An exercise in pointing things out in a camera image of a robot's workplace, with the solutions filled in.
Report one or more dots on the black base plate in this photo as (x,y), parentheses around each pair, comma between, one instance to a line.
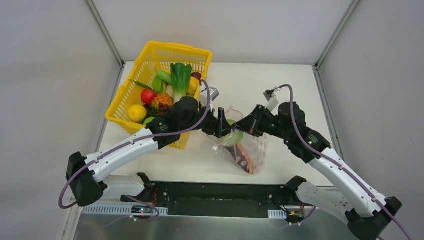
(219,200)

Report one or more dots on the yellow plastic basket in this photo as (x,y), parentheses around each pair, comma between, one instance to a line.
(154,56)

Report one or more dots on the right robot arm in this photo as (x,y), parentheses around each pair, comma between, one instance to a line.
(364,210)

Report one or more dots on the green apple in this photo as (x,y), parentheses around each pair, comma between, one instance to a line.
(148,120)

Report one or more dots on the red tomato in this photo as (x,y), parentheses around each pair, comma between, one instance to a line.
(147,96)

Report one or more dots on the pineapple with green crown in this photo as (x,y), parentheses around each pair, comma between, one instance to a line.
(163,98)

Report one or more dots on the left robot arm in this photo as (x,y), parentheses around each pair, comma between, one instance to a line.
(86,175)

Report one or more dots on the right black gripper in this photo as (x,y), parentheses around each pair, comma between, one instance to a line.
(253,120)

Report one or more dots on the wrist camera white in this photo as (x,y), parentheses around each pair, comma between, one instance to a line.
(272,101)
(203,96)

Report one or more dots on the yellow bell pepper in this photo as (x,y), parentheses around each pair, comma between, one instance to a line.
(193,86)

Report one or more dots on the clear zip top bag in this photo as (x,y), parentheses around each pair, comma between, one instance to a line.
(256,148)

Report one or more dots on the dark purple grape bunch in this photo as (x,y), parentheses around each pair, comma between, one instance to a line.
(163,108)

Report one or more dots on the light green cabbage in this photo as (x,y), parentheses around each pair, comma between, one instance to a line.
(233,138)

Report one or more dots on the green cucumber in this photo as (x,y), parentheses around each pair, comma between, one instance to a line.
(165,76)

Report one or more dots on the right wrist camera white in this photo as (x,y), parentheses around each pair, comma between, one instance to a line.
(272,101)

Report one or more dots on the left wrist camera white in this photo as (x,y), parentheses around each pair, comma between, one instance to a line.
(203,96)

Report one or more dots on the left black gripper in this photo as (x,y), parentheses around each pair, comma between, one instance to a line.
(213,122)

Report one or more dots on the brown orange sweet potato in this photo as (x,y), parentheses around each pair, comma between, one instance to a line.
(241,158)

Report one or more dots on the yellow lemon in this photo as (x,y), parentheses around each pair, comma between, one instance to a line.
(137,113)

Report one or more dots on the green leafy bok choy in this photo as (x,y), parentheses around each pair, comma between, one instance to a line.
(180,79)

